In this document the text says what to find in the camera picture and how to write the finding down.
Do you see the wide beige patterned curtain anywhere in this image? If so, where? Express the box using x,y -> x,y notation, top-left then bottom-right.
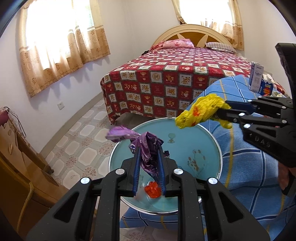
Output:
18,0 -> 111,98

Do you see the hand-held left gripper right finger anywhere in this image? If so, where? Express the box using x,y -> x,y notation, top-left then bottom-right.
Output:
157,148 -> 271,241

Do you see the wooden cabinet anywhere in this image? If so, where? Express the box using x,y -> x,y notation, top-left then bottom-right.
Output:
0,125 -> 70,234

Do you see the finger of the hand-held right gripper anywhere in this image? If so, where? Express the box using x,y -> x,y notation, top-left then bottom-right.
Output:
225,96 -> 294,119
216,108 -> 289,132

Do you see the blue checked blanket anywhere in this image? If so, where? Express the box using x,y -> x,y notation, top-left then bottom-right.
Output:
120,75 -> 296,241

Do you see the pink pillow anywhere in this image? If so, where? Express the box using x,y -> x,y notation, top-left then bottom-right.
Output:
162,39 -> 194,49

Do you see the striped pillow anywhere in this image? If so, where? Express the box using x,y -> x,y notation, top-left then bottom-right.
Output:
205,42 -> 236,54

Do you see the cream wooden headboard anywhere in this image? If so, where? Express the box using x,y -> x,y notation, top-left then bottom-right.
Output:
150,24 -> 236,50

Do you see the grey and white carton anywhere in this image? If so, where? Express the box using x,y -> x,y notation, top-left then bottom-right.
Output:
249,61 -> 264,92

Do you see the purple plastic bag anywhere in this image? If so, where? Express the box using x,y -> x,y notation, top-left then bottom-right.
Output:
106,126 -> 165,183

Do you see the yellow plastic bag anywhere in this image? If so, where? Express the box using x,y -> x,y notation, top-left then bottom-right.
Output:
175,93 -> 233,130

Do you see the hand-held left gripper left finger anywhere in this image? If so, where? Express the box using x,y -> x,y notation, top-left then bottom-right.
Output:
26,141 -> 144,241

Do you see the crumpled orange-red wrapper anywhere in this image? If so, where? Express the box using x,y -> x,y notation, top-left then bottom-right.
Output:
144,182 -> 161,199

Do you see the blue carton with white cap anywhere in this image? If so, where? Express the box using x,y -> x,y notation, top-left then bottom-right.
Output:
260,74 -> 275,96

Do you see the beige paper bag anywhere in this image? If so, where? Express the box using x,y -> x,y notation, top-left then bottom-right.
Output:
0,107 -> 28,176

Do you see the person's right hand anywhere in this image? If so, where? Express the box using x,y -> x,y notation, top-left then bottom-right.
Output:
278,160 -> 295,193

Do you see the teal enamel basin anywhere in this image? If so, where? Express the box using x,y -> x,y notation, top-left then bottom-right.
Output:
108,117 -> 223,215

